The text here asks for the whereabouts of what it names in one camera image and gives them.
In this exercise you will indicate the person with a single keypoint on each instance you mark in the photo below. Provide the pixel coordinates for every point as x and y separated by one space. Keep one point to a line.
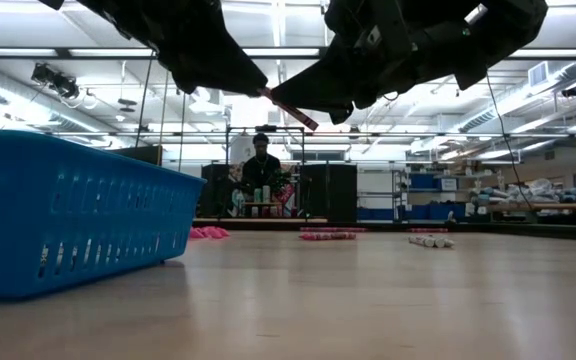
261 165

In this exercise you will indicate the ceiling air vent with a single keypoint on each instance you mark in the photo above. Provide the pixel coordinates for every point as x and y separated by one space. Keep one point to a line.
538 74

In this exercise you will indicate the small table with cups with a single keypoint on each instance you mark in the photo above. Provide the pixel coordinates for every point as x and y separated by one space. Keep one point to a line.
263 205

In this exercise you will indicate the thin black gantry frame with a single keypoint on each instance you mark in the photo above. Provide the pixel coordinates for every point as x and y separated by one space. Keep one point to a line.
288 128

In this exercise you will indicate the small pink piece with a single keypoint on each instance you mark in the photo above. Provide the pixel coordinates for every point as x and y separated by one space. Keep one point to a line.
197 233
223 232
212 232

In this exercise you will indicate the cluttered workbench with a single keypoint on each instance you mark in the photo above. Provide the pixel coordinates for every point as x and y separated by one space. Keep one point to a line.
543 197

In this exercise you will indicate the blue plastic basket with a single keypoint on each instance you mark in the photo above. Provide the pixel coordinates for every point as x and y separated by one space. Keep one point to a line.
68 210

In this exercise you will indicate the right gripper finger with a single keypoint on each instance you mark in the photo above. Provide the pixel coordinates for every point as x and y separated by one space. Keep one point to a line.
318 85
344 115

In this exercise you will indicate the pink crayon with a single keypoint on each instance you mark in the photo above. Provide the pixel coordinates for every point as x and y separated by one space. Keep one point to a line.
328 236
290 110

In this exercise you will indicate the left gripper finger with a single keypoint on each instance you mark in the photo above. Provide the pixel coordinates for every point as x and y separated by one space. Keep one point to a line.
218 70

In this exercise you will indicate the ceiling light strip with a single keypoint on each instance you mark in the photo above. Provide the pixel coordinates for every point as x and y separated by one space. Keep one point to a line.
280 51
110 52
548 52
13 51

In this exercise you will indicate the shelf with blue bins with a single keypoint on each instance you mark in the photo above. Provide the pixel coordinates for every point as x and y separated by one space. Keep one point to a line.
428 195

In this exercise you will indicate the black cabinet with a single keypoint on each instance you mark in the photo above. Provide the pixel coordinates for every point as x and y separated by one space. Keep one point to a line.
213 192
338 192

